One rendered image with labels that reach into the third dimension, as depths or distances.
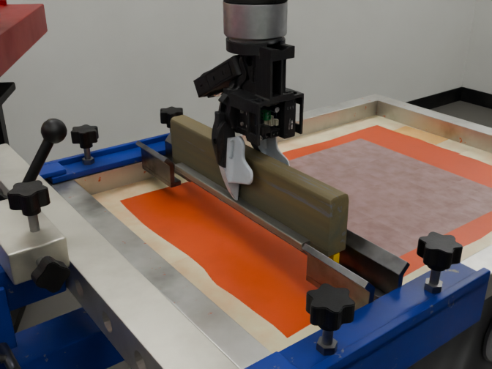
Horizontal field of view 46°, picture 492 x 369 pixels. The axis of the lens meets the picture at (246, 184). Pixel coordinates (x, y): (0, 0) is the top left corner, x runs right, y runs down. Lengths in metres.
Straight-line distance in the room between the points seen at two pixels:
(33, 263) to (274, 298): 0.28
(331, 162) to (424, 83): 3.52
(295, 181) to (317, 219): 0.05
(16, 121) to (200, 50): 1.00
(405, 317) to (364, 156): 0.56
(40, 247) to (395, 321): 0.36
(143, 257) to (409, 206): 0.43
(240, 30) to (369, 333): 0.35
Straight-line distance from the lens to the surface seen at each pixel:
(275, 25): 0.67
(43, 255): 0.61
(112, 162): 0.97
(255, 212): 0.74
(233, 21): 0.67
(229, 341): 0.59
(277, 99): 0.68
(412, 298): 0.65
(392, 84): 4.27
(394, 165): 1.08
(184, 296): 0.65
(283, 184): 0.69
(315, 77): 3.69
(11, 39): 1.64
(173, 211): 0.89
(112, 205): 0.93
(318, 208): 0.65
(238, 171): 0.73
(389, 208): 0.92
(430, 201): 0.96
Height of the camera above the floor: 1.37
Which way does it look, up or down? 25 degrees down
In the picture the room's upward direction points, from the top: straight up
